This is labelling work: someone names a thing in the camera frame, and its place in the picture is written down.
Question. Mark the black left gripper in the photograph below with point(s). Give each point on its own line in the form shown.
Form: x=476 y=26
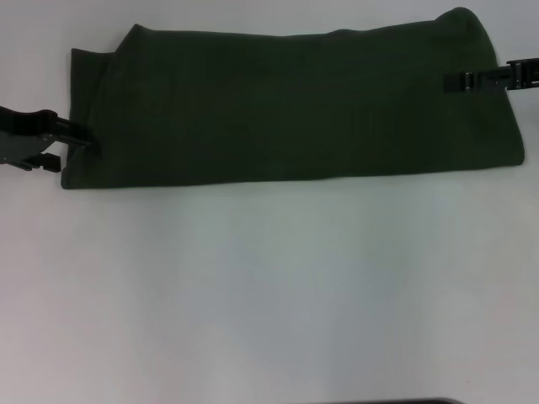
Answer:
x=25 y=134

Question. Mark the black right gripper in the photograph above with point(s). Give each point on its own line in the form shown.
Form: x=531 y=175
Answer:
x=524 y=76

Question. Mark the dark green FREE! t-shirt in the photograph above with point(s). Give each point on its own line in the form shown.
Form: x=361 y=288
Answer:
x=295 y=105

